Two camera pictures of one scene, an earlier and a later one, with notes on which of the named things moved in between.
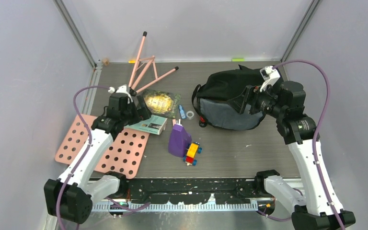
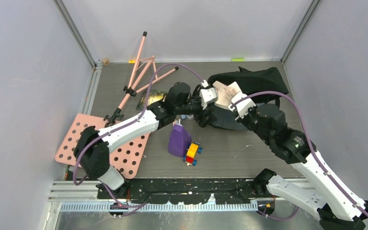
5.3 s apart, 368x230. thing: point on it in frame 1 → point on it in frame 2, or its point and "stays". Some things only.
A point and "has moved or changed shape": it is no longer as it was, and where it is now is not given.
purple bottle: (179, 138) stays
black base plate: (190, 191) stays
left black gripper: (144, 112) → (202, 119)
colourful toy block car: (192, 150) stays
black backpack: (210, 99) stays
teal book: (154, 124) has moved or changed shape
